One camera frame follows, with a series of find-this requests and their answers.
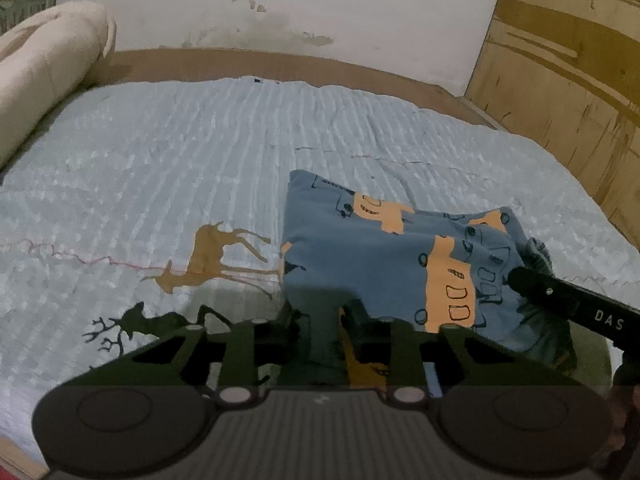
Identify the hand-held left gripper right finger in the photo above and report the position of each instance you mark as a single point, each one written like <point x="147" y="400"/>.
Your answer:
<point x="407" y="360"/>

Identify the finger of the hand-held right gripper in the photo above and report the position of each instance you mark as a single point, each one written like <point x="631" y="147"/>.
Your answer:
<point x="542" y="287"/>

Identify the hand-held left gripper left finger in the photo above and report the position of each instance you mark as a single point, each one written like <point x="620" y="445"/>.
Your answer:
<point x="245" y="360"/>

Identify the blue printed pants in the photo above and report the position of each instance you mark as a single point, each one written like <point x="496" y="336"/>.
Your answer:
<point x="370" y="250"/>

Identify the light blue quilted blanket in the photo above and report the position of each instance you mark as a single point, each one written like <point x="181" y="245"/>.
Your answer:
<point x="150" y="160"/>

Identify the plywood panel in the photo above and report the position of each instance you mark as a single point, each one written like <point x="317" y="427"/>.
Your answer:
<point x="565" y="60"/>

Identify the red floor mat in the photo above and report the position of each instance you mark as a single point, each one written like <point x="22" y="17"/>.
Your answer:
<point x="12" y="472"/>

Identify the beige rolled bolster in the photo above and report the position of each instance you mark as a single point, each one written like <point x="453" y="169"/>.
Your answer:
<point x="45" y="60"/>

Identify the metal headboard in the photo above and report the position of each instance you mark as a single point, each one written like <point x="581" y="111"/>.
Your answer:
<point x="30" y="0"/>

